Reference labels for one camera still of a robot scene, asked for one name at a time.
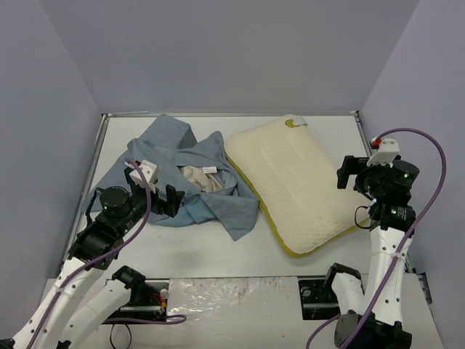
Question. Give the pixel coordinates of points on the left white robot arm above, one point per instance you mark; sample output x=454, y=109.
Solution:
x=62, y=320

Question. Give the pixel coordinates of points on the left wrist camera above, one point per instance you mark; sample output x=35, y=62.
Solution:
x=150, y=172

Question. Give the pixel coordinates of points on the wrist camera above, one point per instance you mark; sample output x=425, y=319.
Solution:
x=150, y=172
x=385, y=152

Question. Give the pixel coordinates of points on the striped pillowcase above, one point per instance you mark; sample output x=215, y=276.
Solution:
x=171, y=144

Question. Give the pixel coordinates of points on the white pillow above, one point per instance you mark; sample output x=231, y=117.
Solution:
x=295, y=182

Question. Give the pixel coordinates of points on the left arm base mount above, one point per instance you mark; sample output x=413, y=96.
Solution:
x=146, y=307

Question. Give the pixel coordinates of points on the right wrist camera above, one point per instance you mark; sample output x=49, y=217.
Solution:
x=385, y=152

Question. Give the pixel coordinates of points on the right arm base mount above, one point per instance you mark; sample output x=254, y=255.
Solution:
x=318, y=301

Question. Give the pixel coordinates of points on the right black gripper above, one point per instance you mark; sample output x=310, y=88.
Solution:
x=352, y=173

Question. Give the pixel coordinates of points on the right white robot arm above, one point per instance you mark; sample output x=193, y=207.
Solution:
x=371, y=315

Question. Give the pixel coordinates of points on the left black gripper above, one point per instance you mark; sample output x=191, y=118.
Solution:
x=157, y=203

